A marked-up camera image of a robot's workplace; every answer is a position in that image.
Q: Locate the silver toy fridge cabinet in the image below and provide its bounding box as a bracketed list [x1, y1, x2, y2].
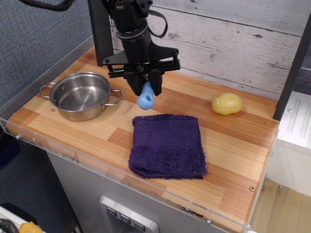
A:
[48, 153, 249, 233]

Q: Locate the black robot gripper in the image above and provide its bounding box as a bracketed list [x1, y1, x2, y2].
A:
[103, 35, 180, 96]

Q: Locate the dark right vertical post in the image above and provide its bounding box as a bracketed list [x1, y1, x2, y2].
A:
[273, 15, 311, 121]

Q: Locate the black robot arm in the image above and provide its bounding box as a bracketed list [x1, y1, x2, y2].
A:
[103, 0, 180, 96]

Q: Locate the stainless steel pot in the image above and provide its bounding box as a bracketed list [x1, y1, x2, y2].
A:
[40, 72, 124, 121]

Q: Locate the blue grey plastic spoon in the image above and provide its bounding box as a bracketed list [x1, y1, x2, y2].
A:
[137, 82, 154, 110]

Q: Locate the silver button panel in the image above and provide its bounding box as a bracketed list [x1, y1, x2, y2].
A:
[99, 195, 159, 233]

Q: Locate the clear acrylic edge guard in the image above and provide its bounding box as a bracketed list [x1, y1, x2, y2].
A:
[1, 114, 278, 233]

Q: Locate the dark left vertical post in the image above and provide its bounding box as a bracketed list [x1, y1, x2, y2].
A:
[87, 0, 114, 67]

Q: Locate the dark vertical post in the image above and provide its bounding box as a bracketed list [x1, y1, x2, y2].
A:
[87, 0, 114, 67]
[273, 15, 311, 121]

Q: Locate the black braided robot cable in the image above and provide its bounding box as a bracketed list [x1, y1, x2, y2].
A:
[19, 0, 76, 12]

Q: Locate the yellow black object bottom left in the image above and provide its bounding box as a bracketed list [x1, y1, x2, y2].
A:
[0, 203, 44, 233]

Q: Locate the white side unit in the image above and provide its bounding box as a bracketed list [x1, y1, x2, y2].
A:
[266, 91, 311, 196]

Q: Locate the yellow plastic potato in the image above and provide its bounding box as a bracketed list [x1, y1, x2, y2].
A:
[212, 93, 243, 116]

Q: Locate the purple folded towel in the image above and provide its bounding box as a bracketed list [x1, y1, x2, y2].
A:
[129, 114, 207, 179]

